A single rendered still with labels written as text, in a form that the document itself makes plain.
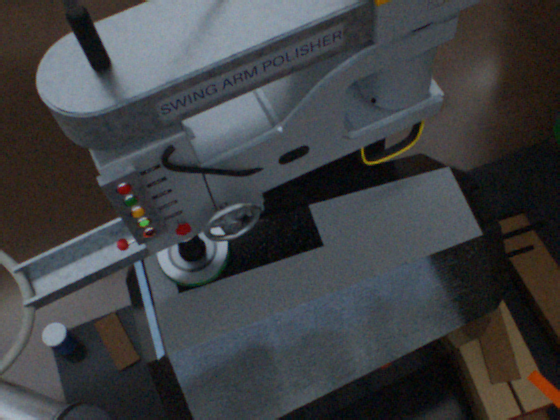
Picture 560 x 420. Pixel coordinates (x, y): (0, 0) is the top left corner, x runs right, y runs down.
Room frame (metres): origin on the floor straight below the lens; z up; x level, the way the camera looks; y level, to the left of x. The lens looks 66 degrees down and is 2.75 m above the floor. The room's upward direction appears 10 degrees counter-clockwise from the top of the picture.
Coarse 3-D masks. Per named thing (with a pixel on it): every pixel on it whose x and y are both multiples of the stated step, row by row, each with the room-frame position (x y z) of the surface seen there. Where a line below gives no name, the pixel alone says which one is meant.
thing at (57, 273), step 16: (112, 224) 0.96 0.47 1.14; (80, 240) 0.93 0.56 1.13; (96, 240) 0.94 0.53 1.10; (112, 240) 0.93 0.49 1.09; (48, 256) 0.90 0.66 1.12; (64, 256) 0.91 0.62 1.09; (80, 256) 0.90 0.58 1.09; (96, 256) 0.89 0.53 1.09; (112, 256) 0.88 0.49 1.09; (128, 256) 0.85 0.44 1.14; (144, 256) 0.86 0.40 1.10; (16, 272) 0.88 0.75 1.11; (32, 272) 0.88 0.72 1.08; (48, 272) 0.87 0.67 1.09; (64, 272) 0.86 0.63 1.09; (80, 272) 0.85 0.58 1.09; (96, 272) 0.83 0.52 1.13; (112, 272) 0.84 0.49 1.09; (32, 288) 0.84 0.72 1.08; (48, 288) 0.83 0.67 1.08; (64, 288) 0.80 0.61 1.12; (32, 304) 0.77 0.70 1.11; (48, 304) 0.78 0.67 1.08
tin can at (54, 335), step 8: (48, 328) 1.11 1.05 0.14; (56, 328) 1.11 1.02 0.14; (64, 328) 1.10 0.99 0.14; (48, 336) 1.08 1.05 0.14; (56, 336) 1.07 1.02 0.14; (64, 336) 1.07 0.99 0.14; (72, 336) 1.09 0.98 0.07; (48, 344) 1.04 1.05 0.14; (56, 344) 1.04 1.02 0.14; (64, 344) 1.05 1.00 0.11; (72, 344) 1.06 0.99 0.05; (64, 352) 1.04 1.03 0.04
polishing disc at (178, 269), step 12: (216, 228) 1.01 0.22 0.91; (204, 240) 0.98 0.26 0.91; (168, 252) 0.96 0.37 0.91; (216, 252) 0.93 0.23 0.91; (168, 264) 0.92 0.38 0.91; (180, 264) 0.91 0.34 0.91; (192, 264) 0.91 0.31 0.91; (204, 264) 0.90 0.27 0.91; (216, 264) 0.89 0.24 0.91; (180, 276) 0.87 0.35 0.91; (192, 276) 0.87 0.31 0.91; (204, 276) 0.86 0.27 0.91
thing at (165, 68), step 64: (192, 0) 1.07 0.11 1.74; (256, 0) 1.04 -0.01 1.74; (320, 0) 1.01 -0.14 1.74; (448, 0) 1.03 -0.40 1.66; (64, 64) 0.97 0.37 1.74; (128, 64) 0.94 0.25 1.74; (192, 64) 0.91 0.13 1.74; (256, 64) 0.92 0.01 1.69; (64, 128) 0.88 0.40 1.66; (128, 128) 0.85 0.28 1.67
